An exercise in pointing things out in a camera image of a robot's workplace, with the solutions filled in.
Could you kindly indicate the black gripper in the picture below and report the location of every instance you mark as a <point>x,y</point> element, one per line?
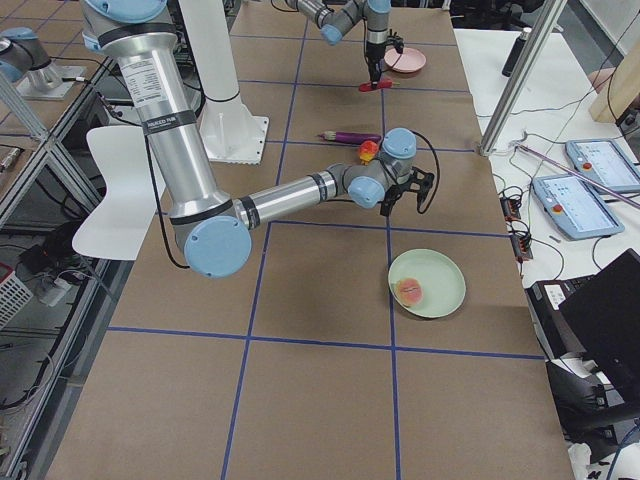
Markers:
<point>393,193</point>
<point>373,56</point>

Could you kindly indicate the near teach pendant tablet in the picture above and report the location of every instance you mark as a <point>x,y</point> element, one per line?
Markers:
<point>575,207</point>

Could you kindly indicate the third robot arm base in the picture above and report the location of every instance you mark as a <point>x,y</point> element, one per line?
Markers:
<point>26,64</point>

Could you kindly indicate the white chair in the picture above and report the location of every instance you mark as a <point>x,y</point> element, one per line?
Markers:
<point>116,228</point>

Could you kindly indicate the red chili pepper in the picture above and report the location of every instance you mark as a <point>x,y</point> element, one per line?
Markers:
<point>371,86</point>

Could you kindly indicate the black water bottle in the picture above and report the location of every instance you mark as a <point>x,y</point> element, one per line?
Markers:
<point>515,52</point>

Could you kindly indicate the pink plate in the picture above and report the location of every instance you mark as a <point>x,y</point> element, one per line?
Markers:
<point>411,60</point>

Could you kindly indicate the purple eggplant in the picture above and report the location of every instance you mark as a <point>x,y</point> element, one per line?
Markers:
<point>349,138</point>

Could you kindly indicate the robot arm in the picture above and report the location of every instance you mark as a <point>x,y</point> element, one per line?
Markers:
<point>334,25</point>
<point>211,227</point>

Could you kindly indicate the black laptop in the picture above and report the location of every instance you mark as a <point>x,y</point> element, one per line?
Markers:
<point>598,316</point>

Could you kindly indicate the far teach pendant tablet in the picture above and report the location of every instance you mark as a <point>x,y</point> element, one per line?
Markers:
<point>604,161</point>

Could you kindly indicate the green plate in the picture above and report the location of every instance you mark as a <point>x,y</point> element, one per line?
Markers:
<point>441,279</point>

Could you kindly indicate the yellow pink peach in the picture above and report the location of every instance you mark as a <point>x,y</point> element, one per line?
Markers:
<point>408,292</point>

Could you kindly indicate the metal grabber stick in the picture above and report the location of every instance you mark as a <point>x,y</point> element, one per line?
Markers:
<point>621,197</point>

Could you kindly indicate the aluminium frame post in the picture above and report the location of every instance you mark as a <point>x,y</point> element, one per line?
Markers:
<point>532,49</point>

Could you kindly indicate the teach pendant tablet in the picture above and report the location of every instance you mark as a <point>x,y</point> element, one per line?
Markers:
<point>575,207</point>
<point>604,161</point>

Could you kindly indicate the white plastic basket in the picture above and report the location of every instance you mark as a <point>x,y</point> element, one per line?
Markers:
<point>14,295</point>

